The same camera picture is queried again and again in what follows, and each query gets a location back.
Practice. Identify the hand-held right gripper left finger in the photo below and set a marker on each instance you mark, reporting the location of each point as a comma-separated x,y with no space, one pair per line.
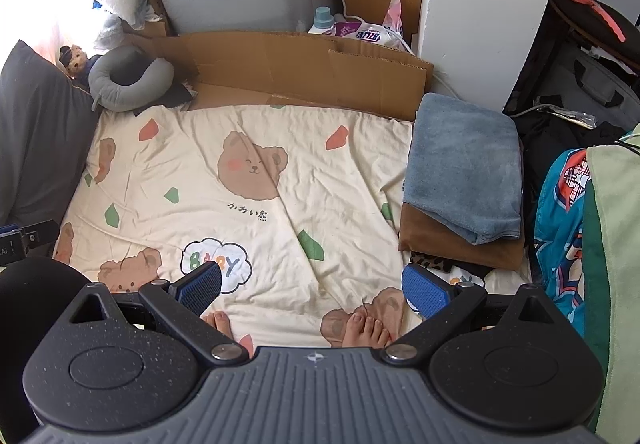
200,286

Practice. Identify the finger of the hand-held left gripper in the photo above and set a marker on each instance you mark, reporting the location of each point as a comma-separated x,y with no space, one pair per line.
9,229
42,234

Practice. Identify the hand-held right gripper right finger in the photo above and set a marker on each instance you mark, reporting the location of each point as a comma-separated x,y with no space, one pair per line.
425,294

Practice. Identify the light blue jeans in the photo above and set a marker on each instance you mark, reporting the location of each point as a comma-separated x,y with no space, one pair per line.
465,164

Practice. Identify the leopard print cloth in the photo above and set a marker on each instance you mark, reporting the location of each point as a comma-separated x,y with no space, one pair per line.
432,263

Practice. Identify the person's left foot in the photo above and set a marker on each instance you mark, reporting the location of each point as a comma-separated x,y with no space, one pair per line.
225,324

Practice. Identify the person's foot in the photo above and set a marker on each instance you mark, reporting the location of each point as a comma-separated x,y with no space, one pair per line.
365,331
225,324

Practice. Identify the brown folded cloth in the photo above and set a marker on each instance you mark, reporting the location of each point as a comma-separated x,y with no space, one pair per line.
450,244

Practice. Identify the person's right foot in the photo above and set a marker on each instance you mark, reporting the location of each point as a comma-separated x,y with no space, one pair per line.
365,331

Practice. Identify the cream bear printed blanket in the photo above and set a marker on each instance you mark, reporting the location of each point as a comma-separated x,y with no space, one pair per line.
250,184

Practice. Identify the cartoon print cloth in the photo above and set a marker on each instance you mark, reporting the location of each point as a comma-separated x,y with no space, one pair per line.
562,234

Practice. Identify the grey neck pillow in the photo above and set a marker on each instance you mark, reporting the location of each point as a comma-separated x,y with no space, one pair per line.
112,89

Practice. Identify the brown teddy bear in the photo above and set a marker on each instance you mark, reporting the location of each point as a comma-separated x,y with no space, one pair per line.
76,60

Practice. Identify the small black cloth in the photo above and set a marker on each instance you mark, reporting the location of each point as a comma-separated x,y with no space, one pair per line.
170,97

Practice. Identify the green cloth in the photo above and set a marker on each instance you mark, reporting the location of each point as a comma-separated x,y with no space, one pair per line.
617,274

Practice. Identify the large flat cardboard sheet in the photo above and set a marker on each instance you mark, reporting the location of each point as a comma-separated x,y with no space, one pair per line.
300,69

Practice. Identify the dark grey bag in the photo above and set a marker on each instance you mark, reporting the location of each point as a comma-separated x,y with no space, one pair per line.
585,84

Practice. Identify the white and purple refill bag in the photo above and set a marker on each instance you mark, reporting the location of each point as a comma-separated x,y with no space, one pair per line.
367,33

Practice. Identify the pink packet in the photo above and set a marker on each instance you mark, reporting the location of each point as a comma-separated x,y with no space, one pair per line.
394,17

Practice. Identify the white bottle with blue cap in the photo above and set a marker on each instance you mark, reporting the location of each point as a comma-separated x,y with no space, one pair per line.
321,22

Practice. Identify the pink plastic comb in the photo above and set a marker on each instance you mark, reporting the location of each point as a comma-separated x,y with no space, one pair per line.
597,9

